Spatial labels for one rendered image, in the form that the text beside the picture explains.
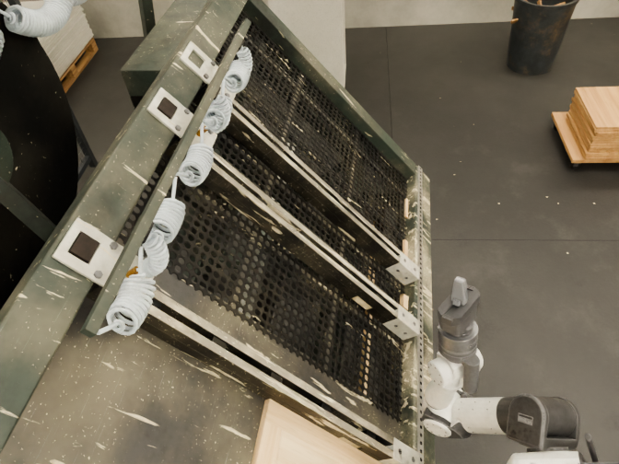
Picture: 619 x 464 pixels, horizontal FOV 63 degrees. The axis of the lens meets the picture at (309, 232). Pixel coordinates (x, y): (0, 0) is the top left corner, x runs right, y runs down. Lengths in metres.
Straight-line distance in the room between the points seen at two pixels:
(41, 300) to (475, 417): 1.05
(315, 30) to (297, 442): 3.64
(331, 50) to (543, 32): 1.81
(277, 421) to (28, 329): 0.65
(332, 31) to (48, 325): 3.83
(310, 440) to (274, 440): 0.13
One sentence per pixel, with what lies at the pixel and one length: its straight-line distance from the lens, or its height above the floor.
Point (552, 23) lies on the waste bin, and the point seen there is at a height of 0.50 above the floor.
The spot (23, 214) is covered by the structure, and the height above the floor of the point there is 1.70.
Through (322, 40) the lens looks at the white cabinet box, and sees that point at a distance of 4.55.
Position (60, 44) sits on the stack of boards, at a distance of 5.85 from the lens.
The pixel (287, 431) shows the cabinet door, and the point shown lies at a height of 1.27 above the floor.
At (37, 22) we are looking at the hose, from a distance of 1.52.
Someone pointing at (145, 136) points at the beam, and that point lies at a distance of 1.30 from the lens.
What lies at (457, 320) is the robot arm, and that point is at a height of 1.59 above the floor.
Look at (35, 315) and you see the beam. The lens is 1.00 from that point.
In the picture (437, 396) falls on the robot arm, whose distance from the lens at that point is 1.43.
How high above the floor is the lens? 2.53
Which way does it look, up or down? 46 degrees down
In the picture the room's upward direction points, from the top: 6 degrees counter-clockwise
